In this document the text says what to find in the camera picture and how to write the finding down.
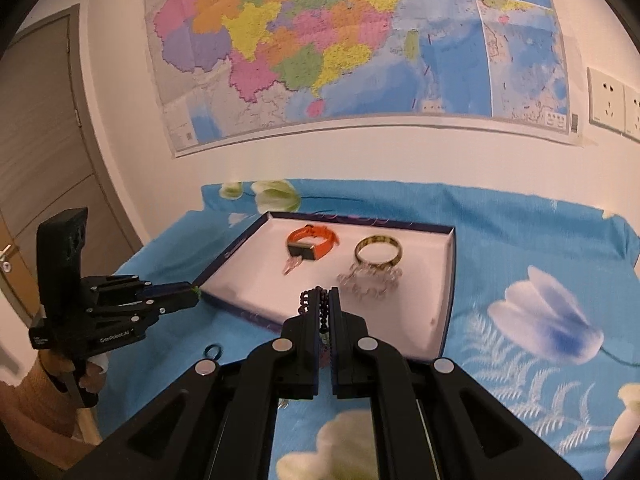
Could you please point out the person's left forearm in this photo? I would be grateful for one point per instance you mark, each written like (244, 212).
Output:
(35, 410)

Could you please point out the orange smartwatch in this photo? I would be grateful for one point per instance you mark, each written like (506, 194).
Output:
(325, 237)

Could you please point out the green-brown bangle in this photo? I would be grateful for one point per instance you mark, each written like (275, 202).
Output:
(397, 252)

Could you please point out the blue floral tablecloth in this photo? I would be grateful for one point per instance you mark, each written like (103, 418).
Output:
(525, 270)

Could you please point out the colourful wall map poster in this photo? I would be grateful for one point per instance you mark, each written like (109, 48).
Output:
(350, 50)

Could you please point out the grey-brown door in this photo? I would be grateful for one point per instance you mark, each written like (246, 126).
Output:
(45, 150)

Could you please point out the person's left hand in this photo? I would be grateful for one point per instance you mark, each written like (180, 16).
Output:
(90, 375)

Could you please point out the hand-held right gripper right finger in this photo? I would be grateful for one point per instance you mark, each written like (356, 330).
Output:
(345, 340)

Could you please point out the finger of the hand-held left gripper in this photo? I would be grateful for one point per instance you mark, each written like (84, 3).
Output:
(170, 304)
(165, 288)

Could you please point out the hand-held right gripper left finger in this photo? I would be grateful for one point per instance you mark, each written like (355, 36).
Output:
(305, 340)

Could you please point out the white wall socket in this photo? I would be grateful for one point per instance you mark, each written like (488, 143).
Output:
(632, 112)
(606, 101)

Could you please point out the dark blue box tray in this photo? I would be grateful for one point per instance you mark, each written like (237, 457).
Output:
(250, 285)

